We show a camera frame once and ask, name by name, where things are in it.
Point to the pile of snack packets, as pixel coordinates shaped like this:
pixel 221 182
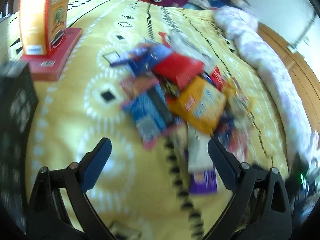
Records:
pixel 197 100

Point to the red flat box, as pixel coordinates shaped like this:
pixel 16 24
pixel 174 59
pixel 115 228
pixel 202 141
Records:
pixel 50 67

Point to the yellow patterned blanket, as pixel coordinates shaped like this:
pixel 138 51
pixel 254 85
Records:
pixel 75 120

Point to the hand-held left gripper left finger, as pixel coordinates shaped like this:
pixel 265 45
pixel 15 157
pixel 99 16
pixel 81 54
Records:
pixel 96 167

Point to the orange upright carton box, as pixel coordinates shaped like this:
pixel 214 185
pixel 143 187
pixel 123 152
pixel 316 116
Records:
pixel 32 17

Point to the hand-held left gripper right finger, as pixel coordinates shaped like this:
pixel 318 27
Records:
pixel 223 167

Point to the wooden bed frame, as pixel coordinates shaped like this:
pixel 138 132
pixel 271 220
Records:
pixel 300 72

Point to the black printed box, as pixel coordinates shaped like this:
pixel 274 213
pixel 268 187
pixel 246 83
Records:
pixel 17 100

